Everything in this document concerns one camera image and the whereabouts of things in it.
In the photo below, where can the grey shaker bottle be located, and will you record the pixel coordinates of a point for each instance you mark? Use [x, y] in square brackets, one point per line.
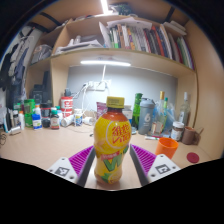
[146, 116]

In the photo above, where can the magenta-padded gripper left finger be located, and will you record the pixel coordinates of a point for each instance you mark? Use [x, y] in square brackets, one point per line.
[61, 168]

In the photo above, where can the green-capped bottle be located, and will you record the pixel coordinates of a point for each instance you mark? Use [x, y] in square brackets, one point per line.
[165, 103]

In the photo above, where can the dark green plastic bottle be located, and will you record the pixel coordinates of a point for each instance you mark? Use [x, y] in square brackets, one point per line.
[136, 110]

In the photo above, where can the dark brown pill bottle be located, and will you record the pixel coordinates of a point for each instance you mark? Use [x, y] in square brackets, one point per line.
[55, 121]

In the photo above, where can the orange plastic cup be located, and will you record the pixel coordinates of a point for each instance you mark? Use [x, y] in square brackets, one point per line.
[166, 148]

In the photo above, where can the blue hanging garment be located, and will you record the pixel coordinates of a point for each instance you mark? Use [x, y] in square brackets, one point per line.
[20, 66]

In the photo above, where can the red and white canister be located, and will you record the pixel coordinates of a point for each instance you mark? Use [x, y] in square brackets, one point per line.
[66, 105]

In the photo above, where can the black backpack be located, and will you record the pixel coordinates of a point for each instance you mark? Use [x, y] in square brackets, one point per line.
[41, 91]

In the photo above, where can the green and pink pen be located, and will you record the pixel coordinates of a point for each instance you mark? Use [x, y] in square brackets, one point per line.
[153, 137]

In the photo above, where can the dark-lidded glass jar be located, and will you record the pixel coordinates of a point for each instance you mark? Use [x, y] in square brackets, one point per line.
[177, 131]

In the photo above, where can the white jar with blue label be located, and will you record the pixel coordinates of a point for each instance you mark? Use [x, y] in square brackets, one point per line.
[37, 122]

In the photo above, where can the flat round red coaster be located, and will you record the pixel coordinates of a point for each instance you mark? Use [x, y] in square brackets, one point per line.
[193, 157]

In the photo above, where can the clear glass bottle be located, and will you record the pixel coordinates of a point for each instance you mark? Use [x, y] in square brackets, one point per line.
[184, 113]

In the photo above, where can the brown mug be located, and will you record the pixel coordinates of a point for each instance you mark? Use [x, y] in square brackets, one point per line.
[189, 136]

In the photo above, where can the ceiling tube light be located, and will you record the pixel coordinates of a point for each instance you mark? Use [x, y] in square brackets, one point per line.
[104, 6]

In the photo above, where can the wooden shelf unit with books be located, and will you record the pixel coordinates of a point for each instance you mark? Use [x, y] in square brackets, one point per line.
[116, 55]

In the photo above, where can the white and blue box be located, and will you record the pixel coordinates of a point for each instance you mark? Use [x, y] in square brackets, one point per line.
[128, 115]

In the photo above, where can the white wall power outlet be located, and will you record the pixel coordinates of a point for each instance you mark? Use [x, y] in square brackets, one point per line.
[99, 85]

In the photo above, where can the green plastic container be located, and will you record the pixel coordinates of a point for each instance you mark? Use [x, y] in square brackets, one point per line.
[29, 110]

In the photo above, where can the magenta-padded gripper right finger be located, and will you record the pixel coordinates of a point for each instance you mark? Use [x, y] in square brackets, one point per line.
[163, 170]

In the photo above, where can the black hanging clothes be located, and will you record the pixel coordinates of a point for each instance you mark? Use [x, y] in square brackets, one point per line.
[5, 76]

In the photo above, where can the magenta packet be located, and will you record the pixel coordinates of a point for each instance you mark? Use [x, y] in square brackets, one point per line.
[101, 110]

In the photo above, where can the yellow drink bottle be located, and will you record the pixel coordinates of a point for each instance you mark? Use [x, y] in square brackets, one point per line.
[111, 143]

